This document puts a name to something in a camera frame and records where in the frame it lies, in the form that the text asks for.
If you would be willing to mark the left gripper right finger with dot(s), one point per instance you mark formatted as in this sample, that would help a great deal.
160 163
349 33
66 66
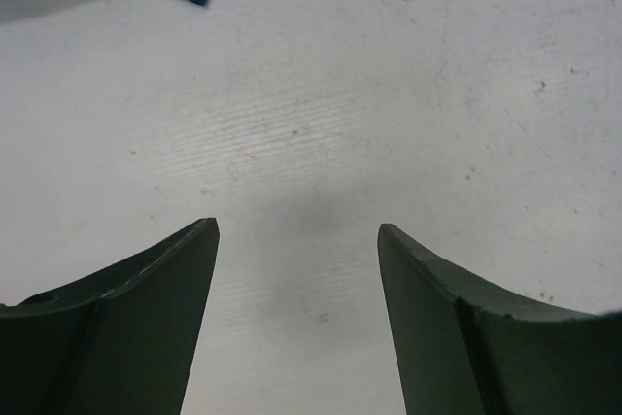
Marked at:
467 346

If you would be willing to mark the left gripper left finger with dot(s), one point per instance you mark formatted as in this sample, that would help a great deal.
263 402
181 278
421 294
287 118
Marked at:
119 341

